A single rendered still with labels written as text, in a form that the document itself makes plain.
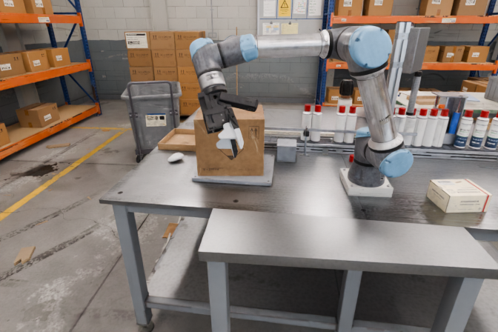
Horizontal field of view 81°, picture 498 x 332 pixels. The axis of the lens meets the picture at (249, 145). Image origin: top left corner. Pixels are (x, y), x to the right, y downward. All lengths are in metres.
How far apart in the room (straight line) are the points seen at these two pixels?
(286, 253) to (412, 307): 0.96
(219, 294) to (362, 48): 0.92
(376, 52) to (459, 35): 5.88
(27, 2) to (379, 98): 4.63
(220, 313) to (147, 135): 2.55
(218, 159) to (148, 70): 3.67
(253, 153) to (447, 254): 0.77
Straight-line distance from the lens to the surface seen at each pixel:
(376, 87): 1.03
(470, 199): 1.38
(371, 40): 0.97
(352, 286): 1.43
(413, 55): 1.51
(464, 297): 1.25
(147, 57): 4.84
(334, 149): 1.68
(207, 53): 0.88
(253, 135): 1.26
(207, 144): 1.29
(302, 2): 5.86
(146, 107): 3.35
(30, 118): 4.95
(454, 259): 1.14
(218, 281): 1.10
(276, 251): 0.98
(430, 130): 1.80
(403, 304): 1.80
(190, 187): 1.32
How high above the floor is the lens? 1.49
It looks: 22 degrees down
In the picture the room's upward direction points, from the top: straight up
